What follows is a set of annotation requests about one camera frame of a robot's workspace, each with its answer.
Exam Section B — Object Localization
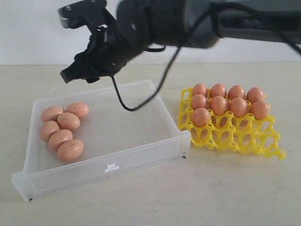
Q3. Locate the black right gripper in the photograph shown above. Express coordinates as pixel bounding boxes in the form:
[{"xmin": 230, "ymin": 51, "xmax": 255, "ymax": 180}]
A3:
[{"xmin": 60, "ymin": 26, "xmax": 146, "ymax": 83}]

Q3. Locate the brown egg bin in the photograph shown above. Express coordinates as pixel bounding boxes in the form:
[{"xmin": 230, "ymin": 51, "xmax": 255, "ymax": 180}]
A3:
[
  {"xmin": 191, "ymin": 108, "xmax": 211, "ymax": 127},
  {"xmin": 40, "ymin": 121, "xmax": 60, "ymax": 142},
  {"xmin": 57, "ymin": 139, "xmax": 84, "ymax": 162},
  {"xmin": 40, "ymin": 106, "xmax": 64, "ymax": 122},
  {"xmin": 48, "ymin": 129, "xmax": 73, "ymax": 152},
  {"xmin": 229, "ymin": 97, "xmax": 249, "ymax": 118},
  {"xmin": 57, "ymin": 113, "xmax": 80, "ymax": 130},
  {"xmin": 65, "ymin": 102, "xmax": 90, "ymax": 118}
]

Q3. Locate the brown egg bin front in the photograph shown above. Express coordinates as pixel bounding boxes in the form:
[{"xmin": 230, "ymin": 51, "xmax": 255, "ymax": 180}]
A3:
[{"xmin": 57, "ymin": 139, "xmax": 84, "ymax": 162}]

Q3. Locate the brown egg packed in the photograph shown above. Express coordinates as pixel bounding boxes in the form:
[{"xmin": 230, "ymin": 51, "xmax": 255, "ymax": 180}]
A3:
[
  {"xmin": 191, "ymin": 94, "xmax": 208, "ymax": 110},
  {"xmin": 246, "ymin": 87, "xmax": 265, "ymax": 104},
  {"xmin": 210, "ymin": 83, "xmax": 227, "ymax": 98},
  {"xmin": 209, "ymin": 96, "xmax": 228, "ymax": 115},
  {"xmin": 228, "ymin": 85, "xmax": 245, "ymax": 100},
  {"xmin": 192, "ymin": 83, "xmax": 207, "ymax": 97}
]

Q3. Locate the brown egg bin corner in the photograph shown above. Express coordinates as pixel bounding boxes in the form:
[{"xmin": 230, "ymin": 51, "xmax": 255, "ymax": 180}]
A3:
[{"xmin": 250, "ymin": 100, "xmax": 270, "ymax": 120}]

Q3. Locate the clear plastic bin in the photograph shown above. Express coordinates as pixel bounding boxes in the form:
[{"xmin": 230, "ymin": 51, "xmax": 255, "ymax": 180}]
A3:
[{"xmin": 11, "ymin": 87, "xmax": 190, "ymax": 202}]

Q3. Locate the yellow plastic egg tray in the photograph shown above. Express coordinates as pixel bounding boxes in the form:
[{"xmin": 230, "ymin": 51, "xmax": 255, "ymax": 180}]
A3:
[{"xmin": 177, "ymin": 88, "xmax": 286, "ymax": 159}]

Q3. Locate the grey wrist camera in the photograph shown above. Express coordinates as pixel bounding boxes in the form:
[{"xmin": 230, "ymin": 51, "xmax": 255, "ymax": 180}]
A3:
[{"xmin": 58, "ymin": 0, "xmax": 115, "ymax": 30}]

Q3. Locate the black cable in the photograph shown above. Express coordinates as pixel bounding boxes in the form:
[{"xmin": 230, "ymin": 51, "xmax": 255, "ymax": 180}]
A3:
[{"xmin": 110, "ymin": 0, "xmax": 301, "ymax": 112}]

